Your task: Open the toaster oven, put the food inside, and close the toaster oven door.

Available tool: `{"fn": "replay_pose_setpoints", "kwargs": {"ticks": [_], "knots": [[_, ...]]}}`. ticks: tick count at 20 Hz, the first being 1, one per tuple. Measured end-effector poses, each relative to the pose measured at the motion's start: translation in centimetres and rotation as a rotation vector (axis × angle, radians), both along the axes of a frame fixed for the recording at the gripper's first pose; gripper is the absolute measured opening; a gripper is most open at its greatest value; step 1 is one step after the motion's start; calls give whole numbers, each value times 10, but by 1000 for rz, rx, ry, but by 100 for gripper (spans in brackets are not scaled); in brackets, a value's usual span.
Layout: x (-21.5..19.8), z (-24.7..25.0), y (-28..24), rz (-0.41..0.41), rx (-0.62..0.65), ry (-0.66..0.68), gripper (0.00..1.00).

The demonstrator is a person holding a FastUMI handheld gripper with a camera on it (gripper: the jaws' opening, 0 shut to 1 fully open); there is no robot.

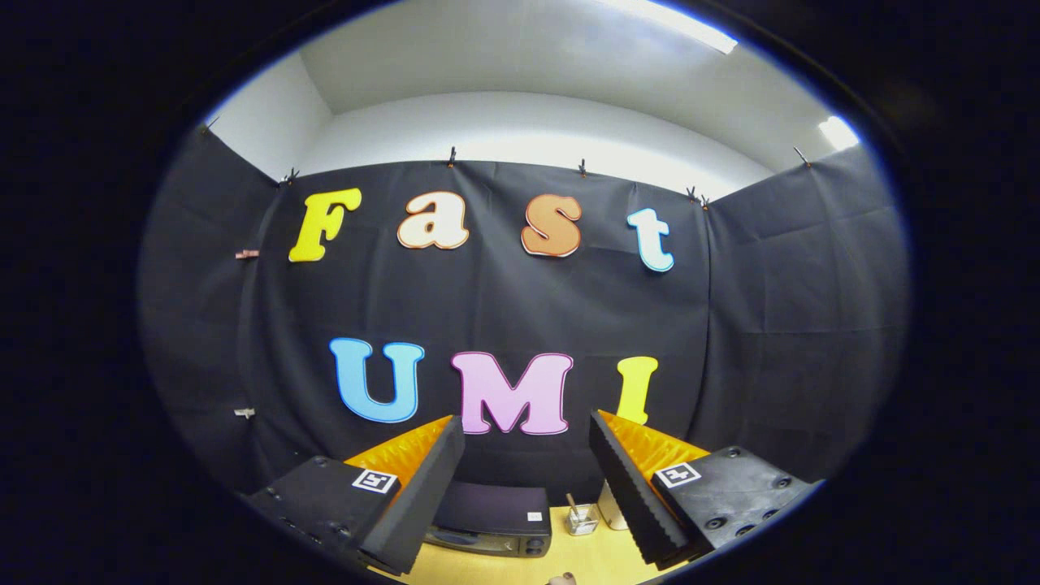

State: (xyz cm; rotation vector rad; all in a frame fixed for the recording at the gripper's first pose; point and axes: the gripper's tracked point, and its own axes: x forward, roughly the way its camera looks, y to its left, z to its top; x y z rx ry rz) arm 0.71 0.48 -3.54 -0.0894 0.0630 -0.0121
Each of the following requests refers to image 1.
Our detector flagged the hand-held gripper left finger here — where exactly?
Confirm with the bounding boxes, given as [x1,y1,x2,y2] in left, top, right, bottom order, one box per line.
[244,416,466,576]

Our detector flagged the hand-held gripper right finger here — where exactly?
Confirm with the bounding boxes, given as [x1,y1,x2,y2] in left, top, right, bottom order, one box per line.
[588,410,821,567]

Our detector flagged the black toaster oven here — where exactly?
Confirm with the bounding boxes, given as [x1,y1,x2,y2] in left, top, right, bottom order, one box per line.
[424,481,553,558]

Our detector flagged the white bread toaster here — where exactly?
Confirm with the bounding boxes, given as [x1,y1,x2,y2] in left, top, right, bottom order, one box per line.
[597,479,631,531]

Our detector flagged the black backdrop cloth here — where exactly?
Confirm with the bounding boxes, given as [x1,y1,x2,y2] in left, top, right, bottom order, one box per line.
[138,126,911,509]

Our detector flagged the row of black cloth clips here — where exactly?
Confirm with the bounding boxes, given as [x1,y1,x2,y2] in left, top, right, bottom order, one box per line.
[201,118,812,212]

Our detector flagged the small ceiling light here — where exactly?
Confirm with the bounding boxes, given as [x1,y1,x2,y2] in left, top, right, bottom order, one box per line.
[817,116,860,151]

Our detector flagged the long ceiling light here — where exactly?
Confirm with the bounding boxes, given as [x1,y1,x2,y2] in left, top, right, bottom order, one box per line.
[601,0,739,54]

